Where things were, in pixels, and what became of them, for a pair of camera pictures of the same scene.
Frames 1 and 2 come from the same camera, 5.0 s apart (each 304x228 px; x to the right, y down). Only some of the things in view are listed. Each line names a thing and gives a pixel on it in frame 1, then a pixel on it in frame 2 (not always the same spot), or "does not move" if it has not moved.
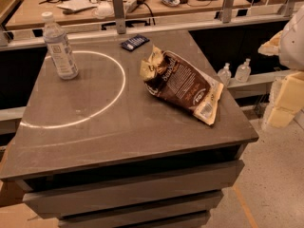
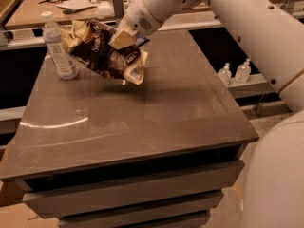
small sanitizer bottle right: x=243 y=71 does not move
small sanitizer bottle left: x=225 y=75 does not move
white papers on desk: x=76 y=4 does not move
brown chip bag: x=179 y=81 → x=88 y=43
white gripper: x=294 y=43 → x=137 y=13
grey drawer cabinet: x=135 y=129 does not move
